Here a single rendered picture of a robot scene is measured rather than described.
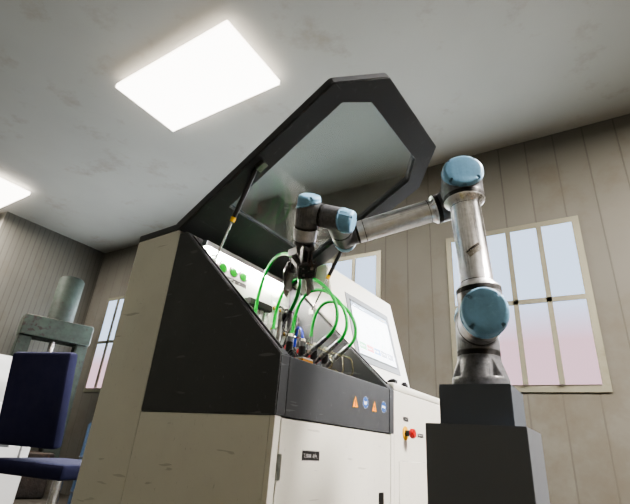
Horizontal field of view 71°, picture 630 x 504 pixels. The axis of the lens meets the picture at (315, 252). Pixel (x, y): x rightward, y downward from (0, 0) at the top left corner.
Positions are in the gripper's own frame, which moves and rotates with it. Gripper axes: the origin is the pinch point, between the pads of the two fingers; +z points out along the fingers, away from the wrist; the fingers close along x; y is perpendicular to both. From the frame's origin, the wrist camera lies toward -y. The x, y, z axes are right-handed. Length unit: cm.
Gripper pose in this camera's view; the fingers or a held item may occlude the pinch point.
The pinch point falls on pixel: (296, 292)
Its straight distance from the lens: 152.9
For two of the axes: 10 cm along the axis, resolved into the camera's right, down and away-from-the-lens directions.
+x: 9.4, -0.2, 3.5
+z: -1.1, 9.3, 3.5
